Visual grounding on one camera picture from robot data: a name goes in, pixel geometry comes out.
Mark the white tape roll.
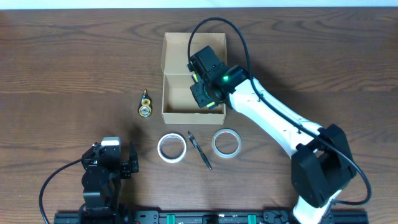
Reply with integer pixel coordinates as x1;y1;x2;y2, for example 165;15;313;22
157;133;187;164

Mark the clear tape roll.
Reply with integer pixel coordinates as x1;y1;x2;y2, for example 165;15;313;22
211;128;243;159

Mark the yellow black correction tape dispenser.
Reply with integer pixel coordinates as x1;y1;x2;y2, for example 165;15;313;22
138;89;152;118

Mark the black ballpoint pen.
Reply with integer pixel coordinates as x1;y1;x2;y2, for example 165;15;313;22
187;131;213;170

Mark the yellow highlighter pen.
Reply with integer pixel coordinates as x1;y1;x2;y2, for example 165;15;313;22
190;73;216;109

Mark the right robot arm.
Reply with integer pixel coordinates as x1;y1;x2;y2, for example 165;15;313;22
187;62;359;223

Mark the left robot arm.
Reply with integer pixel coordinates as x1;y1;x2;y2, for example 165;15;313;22
81;142;139;218

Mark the open cardboard box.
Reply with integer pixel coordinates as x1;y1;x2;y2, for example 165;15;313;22
161;32;227;124

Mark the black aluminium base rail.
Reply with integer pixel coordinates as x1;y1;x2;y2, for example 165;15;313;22
53;210;369;224

